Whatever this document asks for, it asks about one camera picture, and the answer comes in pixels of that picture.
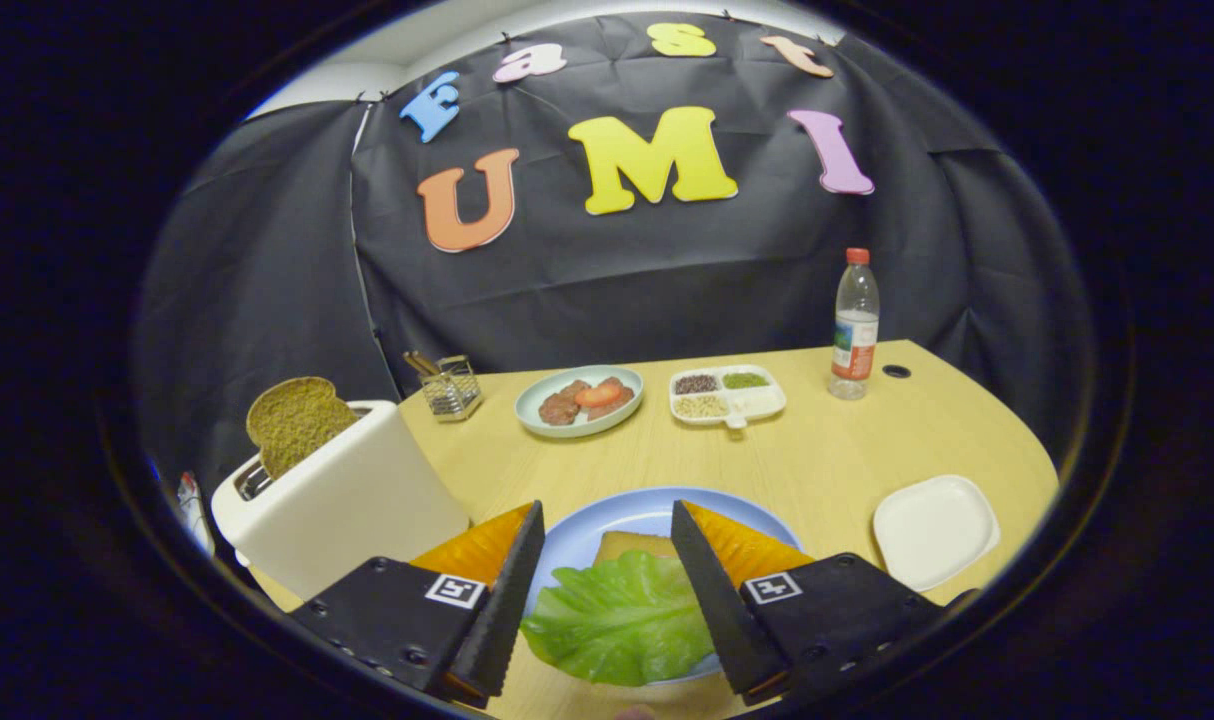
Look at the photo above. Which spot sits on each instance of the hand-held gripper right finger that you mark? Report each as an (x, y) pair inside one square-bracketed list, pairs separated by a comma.
[(717, 600)]

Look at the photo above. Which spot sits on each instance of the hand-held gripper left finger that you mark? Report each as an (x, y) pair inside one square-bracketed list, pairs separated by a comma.
[(497, 600)]

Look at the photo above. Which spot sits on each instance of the green lettuce leaf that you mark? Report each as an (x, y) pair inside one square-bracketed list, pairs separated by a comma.
[(617, 620)]

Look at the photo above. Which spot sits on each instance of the brown toast slice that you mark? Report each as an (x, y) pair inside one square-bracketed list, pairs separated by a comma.
[(297, 420)]

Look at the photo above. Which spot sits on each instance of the bread slice under ham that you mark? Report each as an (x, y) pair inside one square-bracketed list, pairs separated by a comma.
[(632, 545)]

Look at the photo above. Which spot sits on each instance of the blue round plate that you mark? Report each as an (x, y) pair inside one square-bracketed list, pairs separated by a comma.
[(617, 515)]

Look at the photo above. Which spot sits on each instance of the white toaster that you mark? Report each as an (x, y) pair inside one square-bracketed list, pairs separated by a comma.
[(347, 510)]

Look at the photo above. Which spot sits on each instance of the pale green round plate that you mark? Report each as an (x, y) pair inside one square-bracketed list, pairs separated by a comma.
[(529, 415)]

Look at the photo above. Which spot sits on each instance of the white divided condiment tray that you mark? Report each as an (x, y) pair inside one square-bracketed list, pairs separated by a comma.
[(757, 403)]

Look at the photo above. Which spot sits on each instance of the brown meat slices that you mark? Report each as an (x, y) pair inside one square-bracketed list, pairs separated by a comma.
[(559, 408)]

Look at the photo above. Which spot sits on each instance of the white square plate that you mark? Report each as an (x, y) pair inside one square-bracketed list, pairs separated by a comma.
[(932, 530)]

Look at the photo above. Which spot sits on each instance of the red tomato slice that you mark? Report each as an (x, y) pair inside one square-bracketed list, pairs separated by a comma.
[(599, 393)]

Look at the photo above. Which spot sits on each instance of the clear plastic bottle red cap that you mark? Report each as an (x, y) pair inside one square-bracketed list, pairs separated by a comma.
[(854, 350)]

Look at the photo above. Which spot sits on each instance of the white and red device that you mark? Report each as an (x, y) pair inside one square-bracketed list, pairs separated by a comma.
[(192, 505)]

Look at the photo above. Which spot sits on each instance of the black backdrop cloth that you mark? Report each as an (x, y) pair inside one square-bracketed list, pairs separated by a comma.
[(667, 270)]

